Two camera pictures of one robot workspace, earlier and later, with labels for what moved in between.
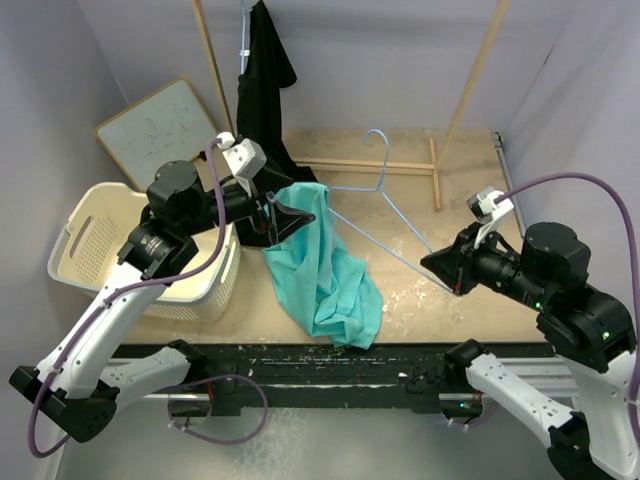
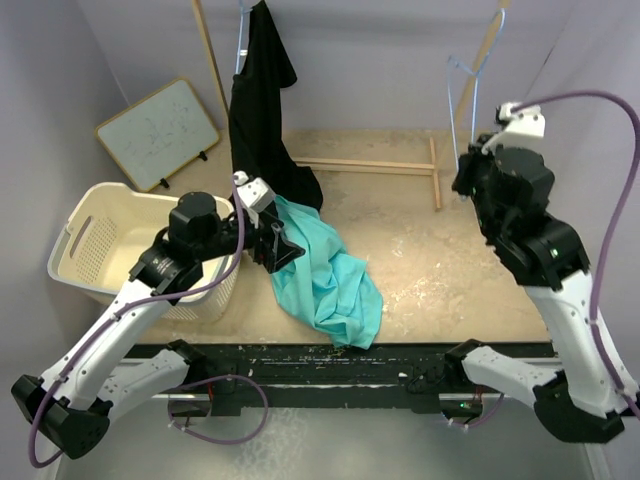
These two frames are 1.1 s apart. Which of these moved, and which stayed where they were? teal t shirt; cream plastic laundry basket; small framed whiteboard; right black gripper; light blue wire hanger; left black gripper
Moved: teal t shirt; left black gripper; light blue wire hanger; right black gripper
Stayed: small framed whiteboard; cream plastic laundry basket
